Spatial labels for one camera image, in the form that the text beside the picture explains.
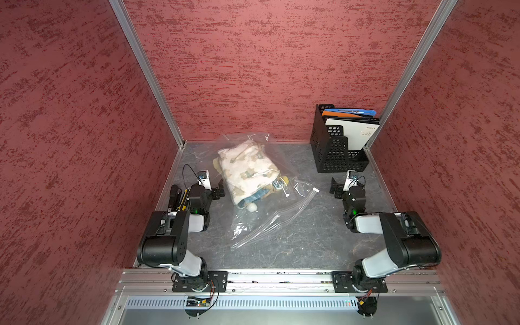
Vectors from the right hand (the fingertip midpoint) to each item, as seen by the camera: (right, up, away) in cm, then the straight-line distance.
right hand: (343, 181), depth 93 cm
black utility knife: (-81, -8, +1) cm, 81 cm away
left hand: (-62, -1, 0) cm, 62 cm away
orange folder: (-6, +34, +4) cm, 34 cm away
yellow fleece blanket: (-34, -4, -1) cm, 34 cm away
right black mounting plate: (-8, -36, -20) cm, 42 cm away
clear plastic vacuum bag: (-40, -17, -4) cm, 43 cm away
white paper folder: (+9, +23, +2) cm, 25 cm away
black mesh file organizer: (-2, +17, +12) cm, 21 cm away
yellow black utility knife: (-76, -11, -1) cm, 76 cm away
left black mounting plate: (-57, -36, -20) cm, 70 cm away
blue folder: (+8, +34, +1) cm, 35 cm away
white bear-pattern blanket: (-47, +7, +3) cm, 47 cm away
